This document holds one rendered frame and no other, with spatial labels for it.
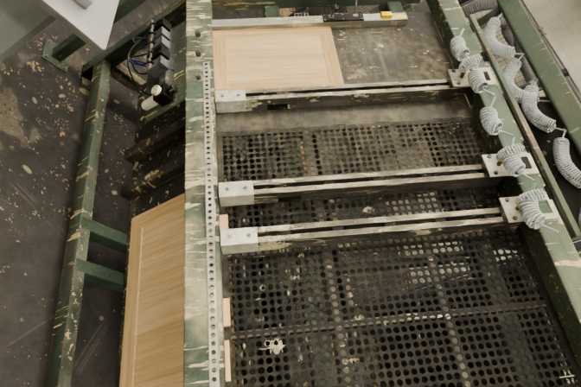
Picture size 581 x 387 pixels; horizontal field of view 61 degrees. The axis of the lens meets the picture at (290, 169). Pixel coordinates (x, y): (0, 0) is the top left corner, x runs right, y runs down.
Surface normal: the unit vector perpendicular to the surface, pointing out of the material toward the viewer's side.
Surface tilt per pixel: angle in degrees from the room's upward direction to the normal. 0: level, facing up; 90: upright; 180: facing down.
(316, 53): 55
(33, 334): 0
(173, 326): 90
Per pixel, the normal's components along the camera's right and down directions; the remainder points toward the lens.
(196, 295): 0.04, -0.56
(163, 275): -0.54, -0.42
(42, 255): 0.84, -0.38
